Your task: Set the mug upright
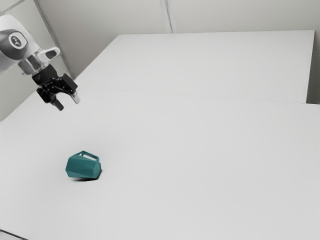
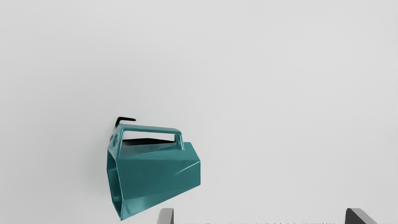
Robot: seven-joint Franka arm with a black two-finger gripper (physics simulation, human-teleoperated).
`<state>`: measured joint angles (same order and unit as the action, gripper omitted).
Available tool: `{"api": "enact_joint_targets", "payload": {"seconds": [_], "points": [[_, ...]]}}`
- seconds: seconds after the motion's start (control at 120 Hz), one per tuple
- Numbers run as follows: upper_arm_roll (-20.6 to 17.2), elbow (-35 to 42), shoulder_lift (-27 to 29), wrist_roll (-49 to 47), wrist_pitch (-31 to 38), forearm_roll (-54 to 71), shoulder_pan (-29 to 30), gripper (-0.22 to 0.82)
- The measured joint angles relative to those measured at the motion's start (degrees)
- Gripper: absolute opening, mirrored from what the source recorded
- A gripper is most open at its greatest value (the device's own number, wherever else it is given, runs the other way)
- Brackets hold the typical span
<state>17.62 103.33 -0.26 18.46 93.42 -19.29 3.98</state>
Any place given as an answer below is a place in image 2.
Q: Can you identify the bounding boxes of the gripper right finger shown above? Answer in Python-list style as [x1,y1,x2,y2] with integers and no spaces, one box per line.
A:
[345,208,380,224]

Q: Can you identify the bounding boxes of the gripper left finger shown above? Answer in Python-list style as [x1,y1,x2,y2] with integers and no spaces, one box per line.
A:
[156,208,174,224]

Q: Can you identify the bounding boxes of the teal faceted mug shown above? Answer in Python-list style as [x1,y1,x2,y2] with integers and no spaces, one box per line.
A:
[106,124,201,221]

